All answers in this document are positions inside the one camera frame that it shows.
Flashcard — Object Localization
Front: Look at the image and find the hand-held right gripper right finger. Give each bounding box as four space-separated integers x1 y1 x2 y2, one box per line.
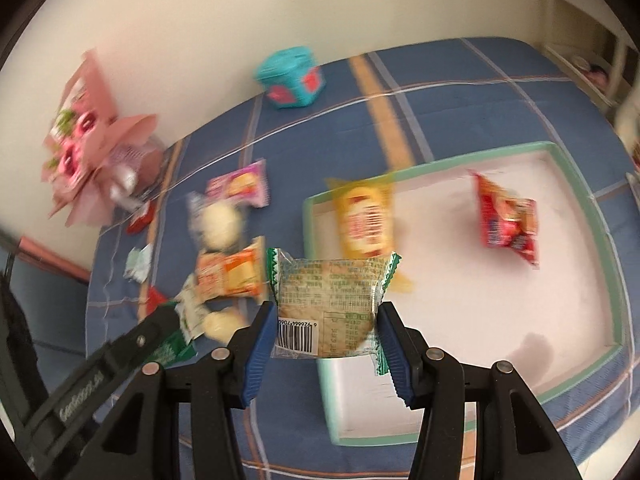
376 302 583 480

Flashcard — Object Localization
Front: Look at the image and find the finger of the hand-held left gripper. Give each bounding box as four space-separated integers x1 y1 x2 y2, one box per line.
20 304 181 461

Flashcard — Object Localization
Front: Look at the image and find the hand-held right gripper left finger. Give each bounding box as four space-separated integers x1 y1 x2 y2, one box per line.
70 301 278 480

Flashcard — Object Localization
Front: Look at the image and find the dark green snack packet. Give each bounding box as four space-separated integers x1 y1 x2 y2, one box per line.
150 327 198 366

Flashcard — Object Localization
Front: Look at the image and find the green and white snack packet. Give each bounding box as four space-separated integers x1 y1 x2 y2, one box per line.
267 247 403 377

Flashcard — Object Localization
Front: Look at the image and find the white tray with green rim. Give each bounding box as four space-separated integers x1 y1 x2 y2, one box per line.
302 141 627 447

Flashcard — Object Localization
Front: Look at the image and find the clear packet with white bun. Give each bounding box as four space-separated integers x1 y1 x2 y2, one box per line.
187 192 251 256
177 287 251 346

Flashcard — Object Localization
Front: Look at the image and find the small green and white wrapper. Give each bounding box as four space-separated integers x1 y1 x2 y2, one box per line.
123 242 156 282

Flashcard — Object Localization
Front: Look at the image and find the orange snack packet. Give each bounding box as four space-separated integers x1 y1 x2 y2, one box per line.
194 236 271 306

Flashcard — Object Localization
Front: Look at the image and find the small red wrapper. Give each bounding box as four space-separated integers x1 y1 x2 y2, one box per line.
145 285 171 318

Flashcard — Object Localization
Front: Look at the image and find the yellow snack packet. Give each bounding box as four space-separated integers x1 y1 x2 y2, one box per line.
325 172 416 295

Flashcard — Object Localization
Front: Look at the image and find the pink swiss roll packet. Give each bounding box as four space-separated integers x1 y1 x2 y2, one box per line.
206 159 271 208

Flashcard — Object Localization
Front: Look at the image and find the red snack packet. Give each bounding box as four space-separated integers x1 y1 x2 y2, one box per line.
467 170 542 267

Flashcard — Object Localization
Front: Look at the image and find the red and white candy packet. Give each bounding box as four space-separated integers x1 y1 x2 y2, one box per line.
125 200 158 236

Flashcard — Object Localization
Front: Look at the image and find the clear acrylic box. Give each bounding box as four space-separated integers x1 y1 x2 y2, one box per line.
107 135 168 211

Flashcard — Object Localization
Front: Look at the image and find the pink flower bouquet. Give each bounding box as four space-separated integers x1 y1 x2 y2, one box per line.
40 49 163 233

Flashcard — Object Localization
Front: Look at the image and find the teal toy box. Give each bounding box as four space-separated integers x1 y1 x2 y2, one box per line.
254 46 327 111

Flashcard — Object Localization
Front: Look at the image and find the white shelf unit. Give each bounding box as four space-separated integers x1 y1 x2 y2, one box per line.
542 0 640 116

